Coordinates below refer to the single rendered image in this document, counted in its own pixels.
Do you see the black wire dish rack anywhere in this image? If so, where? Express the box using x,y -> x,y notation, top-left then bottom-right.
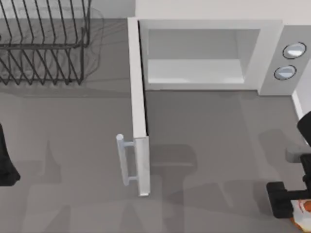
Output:
0,0 -> 93,86

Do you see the pale microwave door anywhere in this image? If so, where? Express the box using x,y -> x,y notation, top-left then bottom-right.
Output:
127,17 -> 152,198

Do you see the pale microwave door handle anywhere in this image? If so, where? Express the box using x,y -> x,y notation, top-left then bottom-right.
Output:
116,133 -> 136,187

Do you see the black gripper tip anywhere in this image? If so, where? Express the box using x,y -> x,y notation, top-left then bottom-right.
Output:
0,123 -> 21,187

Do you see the round grey microwave knob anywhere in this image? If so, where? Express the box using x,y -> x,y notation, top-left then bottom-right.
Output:
282,41 -> 307,60
274,65 -> 297,81

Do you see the pale microwave oven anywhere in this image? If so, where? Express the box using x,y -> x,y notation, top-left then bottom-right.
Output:
137,18 -> 308,97

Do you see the orange and white packet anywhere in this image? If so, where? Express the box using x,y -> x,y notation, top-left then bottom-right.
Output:
290,198 -> 311,233

